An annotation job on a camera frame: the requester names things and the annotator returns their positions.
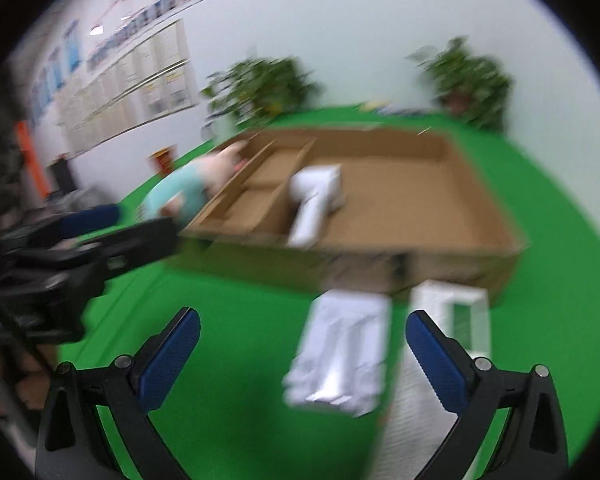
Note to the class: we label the white folding phone stand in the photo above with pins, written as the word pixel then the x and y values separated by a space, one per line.
pixel 340 350

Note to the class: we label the yellow paper item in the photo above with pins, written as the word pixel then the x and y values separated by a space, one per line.
pixel 370 106

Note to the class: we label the blue patterned tissue pack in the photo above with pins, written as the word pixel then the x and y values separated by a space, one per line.
pixel 405 109

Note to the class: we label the white and green medicine box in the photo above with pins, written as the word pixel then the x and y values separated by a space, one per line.
pixel 432 300

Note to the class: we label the shallow cardboard tray box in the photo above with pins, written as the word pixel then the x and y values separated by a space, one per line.
pixel 405 200

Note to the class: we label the long brown cardboard box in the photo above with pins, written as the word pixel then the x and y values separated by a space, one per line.
pixel 260 180

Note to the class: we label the potted green plant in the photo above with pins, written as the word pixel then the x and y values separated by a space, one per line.
pixel 260 85
pixel 465 80

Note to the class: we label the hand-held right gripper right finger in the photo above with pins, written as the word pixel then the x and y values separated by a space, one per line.
pixel 437 365

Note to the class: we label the black cabinet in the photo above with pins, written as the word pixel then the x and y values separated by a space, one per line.
pixel 62 175

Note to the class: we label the row of blue wall posters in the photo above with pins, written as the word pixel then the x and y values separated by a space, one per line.
pixel 70 50

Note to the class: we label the white hair dryer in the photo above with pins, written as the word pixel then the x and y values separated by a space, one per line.
pixel 310 210

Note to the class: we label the person's left hand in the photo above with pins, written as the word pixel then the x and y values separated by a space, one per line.
pixel 30 380

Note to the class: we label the pink and teal plush toy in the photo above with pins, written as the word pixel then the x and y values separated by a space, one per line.
pixel 180 185

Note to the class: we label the group of framed wall certificates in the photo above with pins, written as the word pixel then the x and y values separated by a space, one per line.
pixel 130 85

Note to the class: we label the red paper cup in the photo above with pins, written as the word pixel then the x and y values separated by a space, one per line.
pixel 162 160

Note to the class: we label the green table cloth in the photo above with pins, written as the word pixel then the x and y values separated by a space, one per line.
pixel 555 210

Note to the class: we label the white enamel mug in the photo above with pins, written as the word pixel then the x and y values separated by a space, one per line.
pixel 212 129

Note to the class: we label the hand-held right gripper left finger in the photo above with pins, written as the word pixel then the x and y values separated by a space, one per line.
pixel 172 355

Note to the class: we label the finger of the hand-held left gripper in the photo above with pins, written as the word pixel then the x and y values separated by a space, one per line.
pixel 90 217
pixel 135 245

